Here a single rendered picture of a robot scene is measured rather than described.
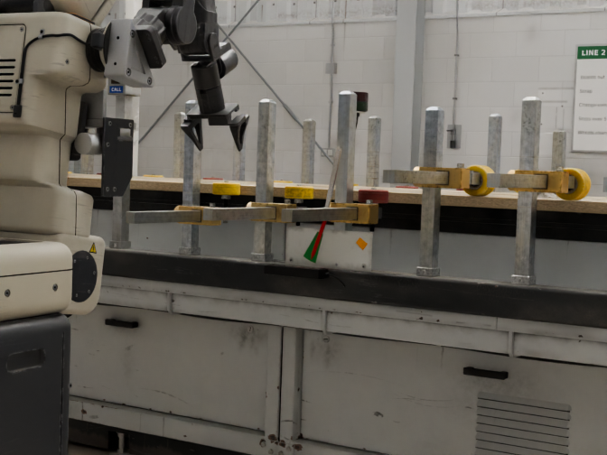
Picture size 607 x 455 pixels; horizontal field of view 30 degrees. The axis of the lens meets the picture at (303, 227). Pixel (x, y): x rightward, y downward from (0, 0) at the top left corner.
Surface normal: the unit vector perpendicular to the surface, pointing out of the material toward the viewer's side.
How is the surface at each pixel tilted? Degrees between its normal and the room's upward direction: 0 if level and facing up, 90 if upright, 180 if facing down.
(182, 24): 90
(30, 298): 90
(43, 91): 90
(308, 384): 91
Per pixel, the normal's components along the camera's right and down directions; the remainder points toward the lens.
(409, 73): -0.54, 0.03
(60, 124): 0.89, 0.06
